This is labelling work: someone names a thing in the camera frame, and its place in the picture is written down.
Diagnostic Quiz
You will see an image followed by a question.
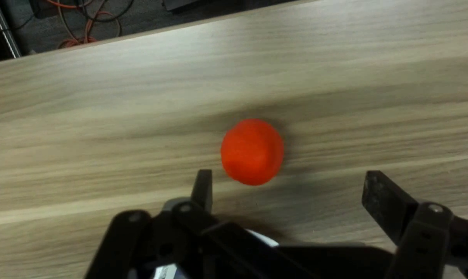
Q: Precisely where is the orange cable on floor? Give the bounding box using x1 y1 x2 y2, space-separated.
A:
42 0 138 50

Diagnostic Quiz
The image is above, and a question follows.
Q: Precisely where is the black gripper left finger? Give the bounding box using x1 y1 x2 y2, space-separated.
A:
190 169 212 211

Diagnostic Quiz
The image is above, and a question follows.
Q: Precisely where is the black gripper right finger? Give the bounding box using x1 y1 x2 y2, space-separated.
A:
361 171 418 244

